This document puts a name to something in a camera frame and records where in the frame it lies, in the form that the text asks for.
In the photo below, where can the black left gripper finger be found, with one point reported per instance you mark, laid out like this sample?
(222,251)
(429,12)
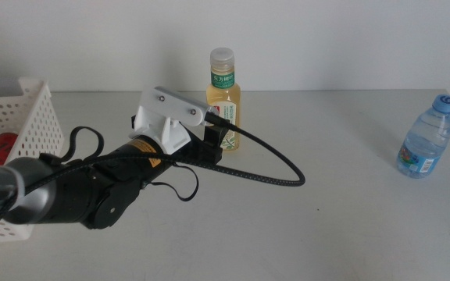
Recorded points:
(214,137)

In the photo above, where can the yellow tea bottle green label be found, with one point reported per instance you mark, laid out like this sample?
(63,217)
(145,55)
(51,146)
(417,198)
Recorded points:
(225,93)

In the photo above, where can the clear water bottle blue cap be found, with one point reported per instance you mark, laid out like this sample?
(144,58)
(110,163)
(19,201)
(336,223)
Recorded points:
(426,144)

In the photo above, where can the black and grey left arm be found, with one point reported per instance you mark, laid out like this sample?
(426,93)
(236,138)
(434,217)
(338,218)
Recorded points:
(65,195)

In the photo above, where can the white perforated plastic basket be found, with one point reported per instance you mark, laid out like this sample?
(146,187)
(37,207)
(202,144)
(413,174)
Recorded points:
(33,117)

